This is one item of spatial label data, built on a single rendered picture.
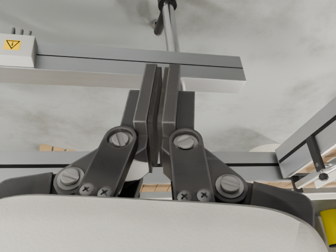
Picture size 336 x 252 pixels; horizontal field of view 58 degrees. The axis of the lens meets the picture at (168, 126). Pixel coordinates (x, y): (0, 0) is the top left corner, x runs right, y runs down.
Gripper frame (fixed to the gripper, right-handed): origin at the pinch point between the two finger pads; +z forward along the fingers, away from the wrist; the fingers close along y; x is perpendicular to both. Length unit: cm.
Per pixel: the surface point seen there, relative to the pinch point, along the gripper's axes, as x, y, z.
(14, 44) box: -37, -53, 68
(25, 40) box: -38, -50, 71
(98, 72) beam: -48, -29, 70
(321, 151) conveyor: -48, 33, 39
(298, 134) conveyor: -51, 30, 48
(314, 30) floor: -75, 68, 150
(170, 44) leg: -51, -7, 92
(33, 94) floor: -113, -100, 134
